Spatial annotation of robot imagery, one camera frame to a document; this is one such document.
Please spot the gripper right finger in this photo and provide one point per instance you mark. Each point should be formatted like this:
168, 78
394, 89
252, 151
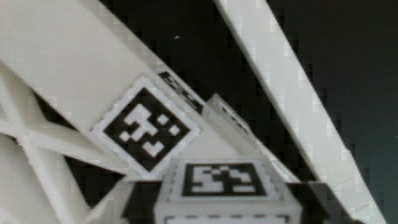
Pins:
321, 207

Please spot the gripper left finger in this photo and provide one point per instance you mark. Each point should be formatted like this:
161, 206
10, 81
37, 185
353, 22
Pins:
126, 206

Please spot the white marker cube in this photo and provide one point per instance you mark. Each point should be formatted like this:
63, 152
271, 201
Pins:
223, 192

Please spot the white chair back frame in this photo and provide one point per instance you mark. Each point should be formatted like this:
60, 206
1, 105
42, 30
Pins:
101, 118

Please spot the white U-shaped fence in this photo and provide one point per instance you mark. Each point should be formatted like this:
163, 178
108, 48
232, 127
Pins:
286, 85

